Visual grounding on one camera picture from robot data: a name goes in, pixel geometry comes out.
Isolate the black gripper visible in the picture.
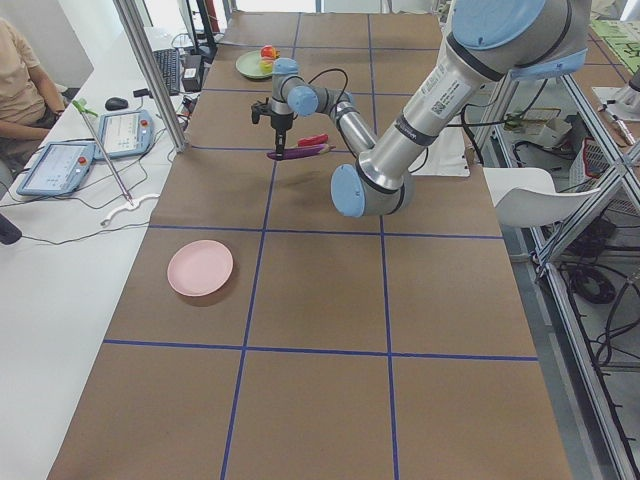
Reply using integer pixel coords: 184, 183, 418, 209
270, 111, 294, 159

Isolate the purple eggplant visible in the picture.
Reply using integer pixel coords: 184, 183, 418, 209
267, 143, 334, 161

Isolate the red chili pepper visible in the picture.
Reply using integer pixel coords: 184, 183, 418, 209
297, 133, 329, 147

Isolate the yellow pink peach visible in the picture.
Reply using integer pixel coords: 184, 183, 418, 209
258, 58, 275, 75

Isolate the red pomegranate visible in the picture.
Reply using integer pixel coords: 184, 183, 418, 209
260, 45, 280, 60

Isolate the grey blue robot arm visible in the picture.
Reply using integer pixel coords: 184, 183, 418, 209
251, 1, 591, 217

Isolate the green plate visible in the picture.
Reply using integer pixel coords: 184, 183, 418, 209
235, 50, 272, 80

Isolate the black box on desk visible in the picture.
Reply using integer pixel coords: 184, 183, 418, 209
182, 55, 204, 92

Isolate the black keyboard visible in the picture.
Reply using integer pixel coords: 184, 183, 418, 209
152, 48, 181, 96

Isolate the pink plate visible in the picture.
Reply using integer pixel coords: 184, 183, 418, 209
167, 240, 234, 297

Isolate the far blue teach pendant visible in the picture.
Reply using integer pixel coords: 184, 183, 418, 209
98, 109, 154, 159

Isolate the blue teach pendant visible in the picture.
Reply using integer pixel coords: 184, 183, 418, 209
17, 142, 95, 197
98, 109, 154, 159

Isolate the black computer mouse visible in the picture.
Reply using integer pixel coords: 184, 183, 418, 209
104, 97, 129, 111

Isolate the metal rod with green tip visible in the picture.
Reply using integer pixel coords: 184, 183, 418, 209
71, 99, 133, 204

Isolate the near blue teach pendant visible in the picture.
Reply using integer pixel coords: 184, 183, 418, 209
17, 142, 95, 197

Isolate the white chair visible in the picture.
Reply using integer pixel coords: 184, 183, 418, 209
483, 167, 600, 228

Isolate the person in beige shirt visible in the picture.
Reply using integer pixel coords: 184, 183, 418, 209
1, 19, 67, 174

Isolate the cardboard box with papers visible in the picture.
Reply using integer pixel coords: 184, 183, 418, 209
504, 107, 572, 148

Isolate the white curved bracket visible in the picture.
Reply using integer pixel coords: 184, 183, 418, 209
100, 193, 160, 228

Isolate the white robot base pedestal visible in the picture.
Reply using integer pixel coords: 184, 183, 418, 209
409, 116, 470, 178

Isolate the aluminium frame post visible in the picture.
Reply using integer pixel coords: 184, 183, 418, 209
113, 0, 186, 153

